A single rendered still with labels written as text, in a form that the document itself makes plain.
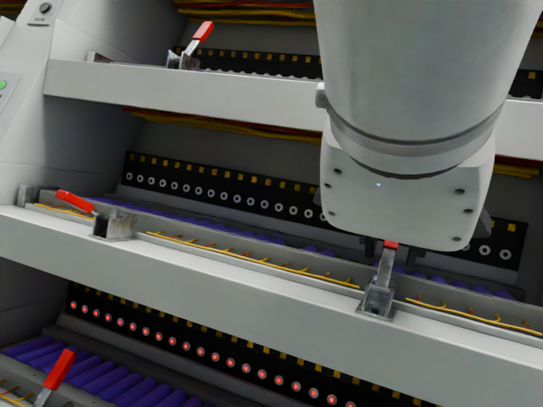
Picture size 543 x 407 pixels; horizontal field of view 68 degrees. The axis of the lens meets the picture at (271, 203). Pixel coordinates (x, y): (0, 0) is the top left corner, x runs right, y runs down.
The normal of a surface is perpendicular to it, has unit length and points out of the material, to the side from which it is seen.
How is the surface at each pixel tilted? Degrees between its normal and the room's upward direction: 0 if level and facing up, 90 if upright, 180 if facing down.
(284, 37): 90
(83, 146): 90
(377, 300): 110
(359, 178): 167
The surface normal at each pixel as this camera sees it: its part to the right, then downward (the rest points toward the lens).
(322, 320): -0.34, -0.01
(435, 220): -0.25, 0.85
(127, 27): 0.92, 0.19
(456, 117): 0.21, 0.82
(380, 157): -0.47, 0.81
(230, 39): -0.26, -0.35
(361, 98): -0.66, 0.70
